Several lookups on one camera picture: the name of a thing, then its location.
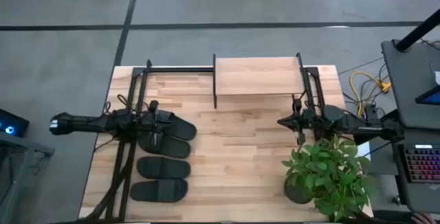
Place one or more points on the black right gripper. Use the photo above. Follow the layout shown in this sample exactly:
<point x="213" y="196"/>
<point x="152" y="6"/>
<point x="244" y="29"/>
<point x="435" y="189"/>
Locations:
<point x="311" y="121"/>

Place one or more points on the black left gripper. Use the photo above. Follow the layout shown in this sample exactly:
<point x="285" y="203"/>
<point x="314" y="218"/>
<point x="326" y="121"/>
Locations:
<point x="146" y="121"/>

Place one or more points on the black slide sandal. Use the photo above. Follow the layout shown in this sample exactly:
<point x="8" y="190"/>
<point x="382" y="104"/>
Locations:
<point x="158" y="190"/>
<point x="161" y="167"/>
<point x="173" y="148"/>
<point x="185" y="130"/>

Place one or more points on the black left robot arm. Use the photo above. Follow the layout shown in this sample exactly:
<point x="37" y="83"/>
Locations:
<point x="86" y="122"/>

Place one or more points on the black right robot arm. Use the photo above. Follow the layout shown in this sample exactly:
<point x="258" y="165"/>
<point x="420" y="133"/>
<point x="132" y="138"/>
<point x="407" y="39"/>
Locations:
<point x="361" y="124"/>

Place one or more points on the wooden shelf with black legs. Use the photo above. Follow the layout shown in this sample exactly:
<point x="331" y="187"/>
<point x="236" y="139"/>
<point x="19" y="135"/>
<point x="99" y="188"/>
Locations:
<point x="258" y="76"/>

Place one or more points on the green leafy plant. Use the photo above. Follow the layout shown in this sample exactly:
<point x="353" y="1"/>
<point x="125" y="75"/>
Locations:
<point x="330" y="176"/>

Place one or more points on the dark round plant pot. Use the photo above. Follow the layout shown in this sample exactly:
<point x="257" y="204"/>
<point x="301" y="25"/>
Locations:
<point x="295" y="194"/>

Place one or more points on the backlit keyboard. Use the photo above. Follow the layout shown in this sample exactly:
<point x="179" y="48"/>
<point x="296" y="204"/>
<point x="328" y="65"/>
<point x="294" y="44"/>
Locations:
<point x="423" y="165"/>

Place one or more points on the tablet with blue screen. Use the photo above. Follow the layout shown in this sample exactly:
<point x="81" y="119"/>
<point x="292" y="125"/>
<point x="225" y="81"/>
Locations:
<point x="431" y="97"/>

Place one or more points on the dark grey keyboard desk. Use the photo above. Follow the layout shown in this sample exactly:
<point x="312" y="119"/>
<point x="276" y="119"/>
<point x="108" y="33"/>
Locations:
<point x="416" y="196"/>

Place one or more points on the black computer with blue light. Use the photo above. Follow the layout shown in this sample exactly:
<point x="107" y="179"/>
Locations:
<point x="12" y="124"/>

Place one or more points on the black pole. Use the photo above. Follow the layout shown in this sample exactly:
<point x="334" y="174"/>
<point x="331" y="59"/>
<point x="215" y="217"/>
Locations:
<point x="417" y="31"/>

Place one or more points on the grey metal cart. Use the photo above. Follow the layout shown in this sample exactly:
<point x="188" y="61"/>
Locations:
<point x="17" y="169"/>

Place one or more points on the person's hand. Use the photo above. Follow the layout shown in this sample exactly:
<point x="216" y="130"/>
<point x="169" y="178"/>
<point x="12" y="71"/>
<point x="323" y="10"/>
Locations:
<point x="423" y="219"/>

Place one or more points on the black aluminium frame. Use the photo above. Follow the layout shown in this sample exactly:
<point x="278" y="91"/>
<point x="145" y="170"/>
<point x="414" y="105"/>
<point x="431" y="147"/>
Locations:
<point x="319" y="86"/>
<point x="178" y="69"/>

